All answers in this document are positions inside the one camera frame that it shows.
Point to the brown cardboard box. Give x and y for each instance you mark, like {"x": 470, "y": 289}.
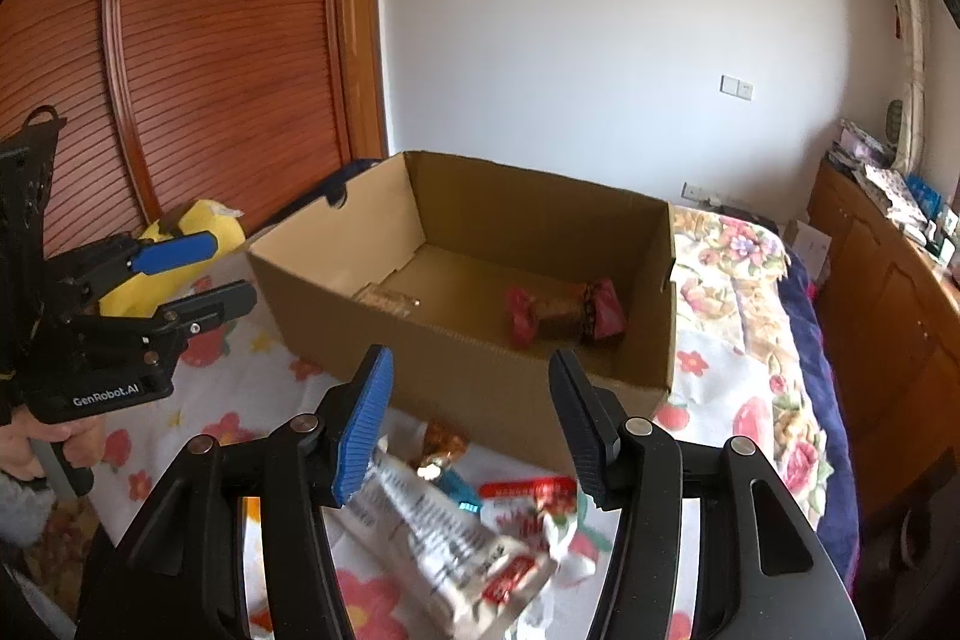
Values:
{"x": 465, "y": 250}

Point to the navy blue blanket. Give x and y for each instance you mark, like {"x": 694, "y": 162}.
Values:
{"x": 821, "y": 370}

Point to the small orange gold snack packet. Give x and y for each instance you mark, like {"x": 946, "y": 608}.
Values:
{"x": 442, "y": 443}

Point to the clear plastic snack packet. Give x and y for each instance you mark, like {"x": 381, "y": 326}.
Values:
{"x": 384, "y": 299}

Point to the person's left hand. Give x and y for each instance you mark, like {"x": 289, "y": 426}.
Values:
{"x": 79, "y": 441}

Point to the pile of assorted small goods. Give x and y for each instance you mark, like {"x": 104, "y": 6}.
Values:
{"x": 892, "y": 183}

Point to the white light switch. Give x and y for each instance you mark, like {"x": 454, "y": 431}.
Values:
{"x": 736, "y": 87}

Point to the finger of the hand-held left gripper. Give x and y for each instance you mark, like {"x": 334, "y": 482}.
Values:
{"x": 180, "y": 251}
{"x": 217, "y": 302}

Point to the white wall outlet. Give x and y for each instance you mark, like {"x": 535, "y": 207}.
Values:
{"x": 694, "y": 190}

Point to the red wooden slatted wardrobe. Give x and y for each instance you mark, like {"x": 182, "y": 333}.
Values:
{"x": 210, "y": 33}

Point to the red white snack packet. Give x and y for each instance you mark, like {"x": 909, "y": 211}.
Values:
{"x": 536, "y": 512}

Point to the teal foil snack packet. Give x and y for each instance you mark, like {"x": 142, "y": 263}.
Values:
{"x": 461, "y": 490}

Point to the brown wooden cabinet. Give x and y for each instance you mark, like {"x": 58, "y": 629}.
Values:
{"x": 885, "y": 325}

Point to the round grey green gadget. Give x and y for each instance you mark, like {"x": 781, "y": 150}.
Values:
{"x": 895, "y": 121}

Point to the person's left forearm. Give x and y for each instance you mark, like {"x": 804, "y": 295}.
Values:
{"x": 22, "y": 509}

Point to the red candy bar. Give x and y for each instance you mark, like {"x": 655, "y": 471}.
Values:
{"x": 562, "y": 310}

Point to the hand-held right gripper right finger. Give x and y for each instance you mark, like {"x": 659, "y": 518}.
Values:
{"x": 581, "y": 437}

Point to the yellow plush toy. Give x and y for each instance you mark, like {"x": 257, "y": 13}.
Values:
{"x": 187, "y": 227}

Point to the white silver snack packet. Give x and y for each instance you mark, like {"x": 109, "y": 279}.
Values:
{"x": 442, "y": 535}

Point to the pale patterned curtain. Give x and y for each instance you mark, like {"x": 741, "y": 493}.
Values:
{"x": 911, "y": 70}

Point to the red hanging ornament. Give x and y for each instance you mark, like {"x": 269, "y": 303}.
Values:
{"x": 898, "y": 21}

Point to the brown wooden door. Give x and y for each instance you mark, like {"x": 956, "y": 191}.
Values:
{"x": 360, "y": 25}

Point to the white cardboard box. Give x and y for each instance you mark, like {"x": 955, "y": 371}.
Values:
{"x": 810, "y": 250}

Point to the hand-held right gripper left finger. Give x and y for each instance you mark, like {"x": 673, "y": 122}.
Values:
{"x": 363, "y": 430}

